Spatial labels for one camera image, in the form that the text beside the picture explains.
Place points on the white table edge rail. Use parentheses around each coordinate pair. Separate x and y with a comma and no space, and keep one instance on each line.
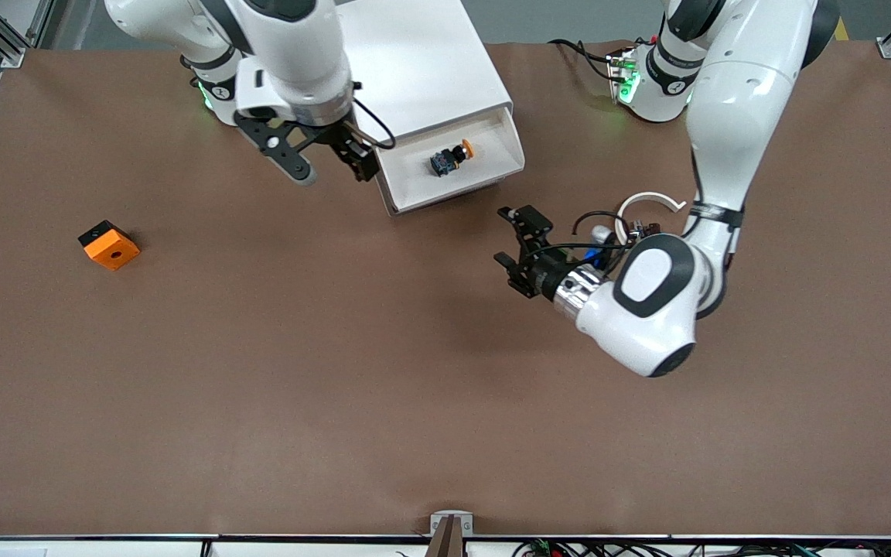
(105,545)

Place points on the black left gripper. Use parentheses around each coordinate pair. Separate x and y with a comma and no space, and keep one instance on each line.
(547,272)

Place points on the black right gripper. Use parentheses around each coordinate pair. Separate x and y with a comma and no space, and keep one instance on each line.
(349,147)

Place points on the grey metal bracket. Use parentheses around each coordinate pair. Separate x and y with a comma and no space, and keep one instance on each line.
(452,517)

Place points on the small brown black component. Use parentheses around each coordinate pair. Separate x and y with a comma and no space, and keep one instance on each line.
(646,227)

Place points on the white curved plastic piece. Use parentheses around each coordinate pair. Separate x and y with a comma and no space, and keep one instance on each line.
(650,196)

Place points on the orange and black box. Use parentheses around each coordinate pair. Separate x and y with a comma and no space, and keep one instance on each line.
(111,249)

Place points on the black button with orange cap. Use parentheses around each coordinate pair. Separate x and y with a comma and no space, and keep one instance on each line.
(445,160)

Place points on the brown angled bar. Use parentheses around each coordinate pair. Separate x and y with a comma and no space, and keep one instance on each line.
(445,541)

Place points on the brown table cover mat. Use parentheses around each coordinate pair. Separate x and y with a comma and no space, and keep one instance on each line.
(445,387)

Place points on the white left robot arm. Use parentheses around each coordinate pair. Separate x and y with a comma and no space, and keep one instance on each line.
(739,100)

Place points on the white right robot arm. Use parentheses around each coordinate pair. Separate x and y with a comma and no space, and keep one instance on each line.
(291,54)

